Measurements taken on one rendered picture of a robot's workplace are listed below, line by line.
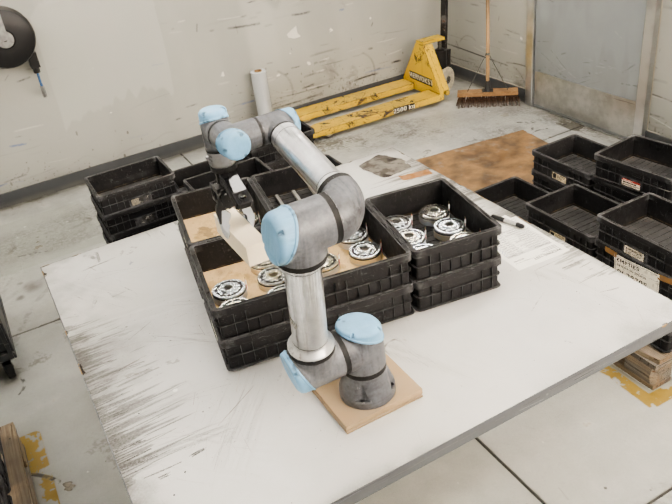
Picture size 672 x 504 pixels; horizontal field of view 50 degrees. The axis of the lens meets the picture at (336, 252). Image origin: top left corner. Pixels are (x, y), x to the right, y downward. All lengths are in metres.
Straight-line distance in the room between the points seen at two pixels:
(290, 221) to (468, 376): 0.79
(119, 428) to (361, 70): 4.46
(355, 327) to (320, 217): 0.41
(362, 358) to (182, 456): 0.53
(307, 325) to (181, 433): 0.53
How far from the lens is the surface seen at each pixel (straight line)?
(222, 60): 5.50
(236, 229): 1.99
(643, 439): 2.90
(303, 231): 1.46
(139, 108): 5.39
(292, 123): 1.80
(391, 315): 2.20
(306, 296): 1.58
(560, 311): 2.26
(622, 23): 4.97
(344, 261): 2.28
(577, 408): 2.97
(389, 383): 1.90
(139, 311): 2.50
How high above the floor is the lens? 2.05
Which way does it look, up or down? 31 degrees down
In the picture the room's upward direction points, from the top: 8 degrees counter-clockwise
